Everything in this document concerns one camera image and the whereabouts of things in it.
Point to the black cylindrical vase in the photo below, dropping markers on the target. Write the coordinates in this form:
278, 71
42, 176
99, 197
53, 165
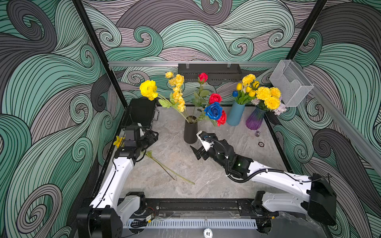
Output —
190, 130

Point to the red rose stem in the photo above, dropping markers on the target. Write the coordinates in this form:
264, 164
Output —
203, 98

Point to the yellow flower bunch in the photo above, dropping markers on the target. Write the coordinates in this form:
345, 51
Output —
167, 170

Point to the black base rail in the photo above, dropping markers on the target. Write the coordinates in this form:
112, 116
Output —
258, 207

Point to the black hanging tray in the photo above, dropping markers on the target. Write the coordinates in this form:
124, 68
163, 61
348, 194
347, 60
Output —
220, 72

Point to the white slotted cable duct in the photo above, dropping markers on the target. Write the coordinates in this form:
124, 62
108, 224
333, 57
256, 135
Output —
201, 224

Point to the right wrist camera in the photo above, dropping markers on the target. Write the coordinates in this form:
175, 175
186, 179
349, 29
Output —
206, 139

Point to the yellow carnation bouquet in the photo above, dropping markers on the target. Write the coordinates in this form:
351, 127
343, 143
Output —
269, 99

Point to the purple glass vase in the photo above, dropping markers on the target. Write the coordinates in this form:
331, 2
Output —
255, 120

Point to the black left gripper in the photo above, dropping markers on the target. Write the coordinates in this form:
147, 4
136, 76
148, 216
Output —
151, 137

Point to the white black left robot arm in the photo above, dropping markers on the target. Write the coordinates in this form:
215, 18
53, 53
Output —
107, 214

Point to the teal ceramic vase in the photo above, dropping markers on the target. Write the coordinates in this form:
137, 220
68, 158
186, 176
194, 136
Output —
235, 114

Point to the blue rose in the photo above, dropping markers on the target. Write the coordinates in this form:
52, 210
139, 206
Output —
214, 111

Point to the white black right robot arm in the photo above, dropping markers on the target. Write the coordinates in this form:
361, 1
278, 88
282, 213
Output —
310, 195

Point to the yellow ranunculus stem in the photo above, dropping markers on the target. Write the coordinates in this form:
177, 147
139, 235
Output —
148, 89

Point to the pale yellow blossom spray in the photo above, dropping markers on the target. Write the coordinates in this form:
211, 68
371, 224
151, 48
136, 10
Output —
176, 97

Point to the clear acrylic wall box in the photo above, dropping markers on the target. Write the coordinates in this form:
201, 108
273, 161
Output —
293, 83

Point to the yellow tulip bouquet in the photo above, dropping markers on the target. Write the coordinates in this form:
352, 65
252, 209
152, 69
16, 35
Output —
246, 90

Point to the black ribbed hard case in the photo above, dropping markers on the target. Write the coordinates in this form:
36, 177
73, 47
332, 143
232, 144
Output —
141, 111

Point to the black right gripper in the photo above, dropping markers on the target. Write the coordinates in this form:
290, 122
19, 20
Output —
197, 152

